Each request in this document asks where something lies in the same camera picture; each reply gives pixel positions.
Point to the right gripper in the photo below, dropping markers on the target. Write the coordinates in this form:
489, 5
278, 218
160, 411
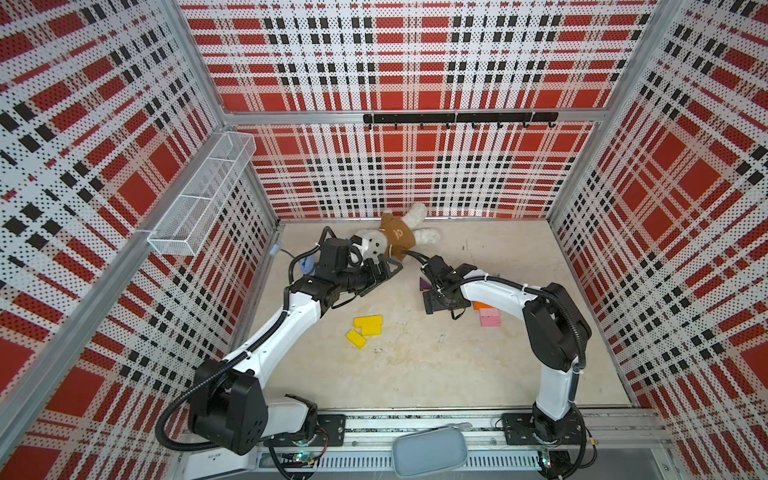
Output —
431, 304

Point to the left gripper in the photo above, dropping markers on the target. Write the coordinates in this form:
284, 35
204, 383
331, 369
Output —
372, 277

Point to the orange block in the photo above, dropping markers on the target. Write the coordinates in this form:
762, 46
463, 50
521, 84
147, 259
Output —
482, 306

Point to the yellow long block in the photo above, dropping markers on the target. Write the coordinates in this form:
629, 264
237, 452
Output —
368, 321

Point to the yellow short block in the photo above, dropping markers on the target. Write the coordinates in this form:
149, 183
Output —
371, 330

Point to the yellow small block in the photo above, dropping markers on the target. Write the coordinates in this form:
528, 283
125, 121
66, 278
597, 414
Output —
356, 338

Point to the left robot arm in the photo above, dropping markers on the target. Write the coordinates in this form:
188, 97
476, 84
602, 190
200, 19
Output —
225, 406

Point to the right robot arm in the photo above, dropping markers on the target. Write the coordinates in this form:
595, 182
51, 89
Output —
557, 332

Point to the white teddy bear brown shirt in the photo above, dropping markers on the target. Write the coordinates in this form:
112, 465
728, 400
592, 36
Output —
395, 234

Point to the grey pouch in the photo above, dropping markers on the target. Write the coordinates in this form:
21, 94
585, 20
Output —
430, 451

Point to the white box device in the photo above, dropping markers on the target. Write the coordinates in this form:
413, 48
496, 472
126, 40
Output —
216, 463

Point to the blue cable connector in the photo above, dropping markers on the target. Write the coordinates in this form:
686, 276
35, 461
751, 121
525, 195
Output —
307, 264

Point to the black hook rail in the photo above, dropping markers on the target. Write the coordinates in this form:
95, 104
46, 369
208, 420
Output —
524, 118

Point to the white wire mesh basket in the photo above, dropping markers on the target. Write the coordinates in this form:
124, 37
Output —
184, 228

